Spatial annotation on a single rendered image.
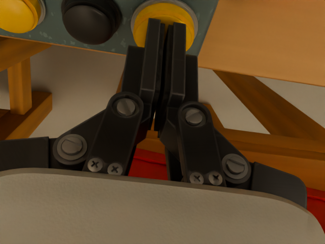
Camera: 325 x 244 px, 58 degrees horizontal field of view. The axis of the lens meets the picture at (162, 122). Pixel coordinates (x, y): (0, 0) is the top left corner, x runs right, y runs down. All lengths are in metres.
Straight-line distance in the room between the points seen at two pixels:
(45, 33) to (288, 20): 0.14
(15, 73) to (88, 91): 0.31
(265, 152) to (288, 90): 0.92
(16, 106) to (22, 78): 0.09
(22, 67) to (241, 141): 0.72
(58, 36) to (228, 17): 0.10
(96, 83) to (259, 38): 0.98
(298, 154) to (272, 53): 0.19
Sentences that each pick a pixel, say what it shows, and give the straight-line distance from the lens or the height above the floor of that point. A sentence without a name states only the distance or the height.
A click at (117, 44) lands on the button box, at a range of 0.16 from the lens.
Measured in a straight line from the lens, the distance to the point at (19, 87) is 0.95.
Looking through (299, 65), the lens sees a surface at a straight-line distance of 0.20.
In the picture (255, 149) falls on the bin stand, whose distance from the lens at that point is 0.34.
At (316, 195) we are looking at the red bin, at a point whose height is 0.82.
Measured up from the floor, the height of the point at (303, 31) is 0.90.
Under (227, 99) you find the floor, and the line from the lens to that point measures 1.18.
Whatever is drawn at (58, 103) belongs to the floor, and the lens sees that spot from 1.19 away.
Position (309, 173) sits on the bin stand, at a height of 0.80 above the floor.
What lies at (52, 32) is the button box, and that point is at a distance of 0.17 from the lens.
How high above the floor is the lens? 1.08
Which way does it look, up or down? 67 degrees down
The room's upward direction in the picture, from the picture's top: 173 degrees clockwise
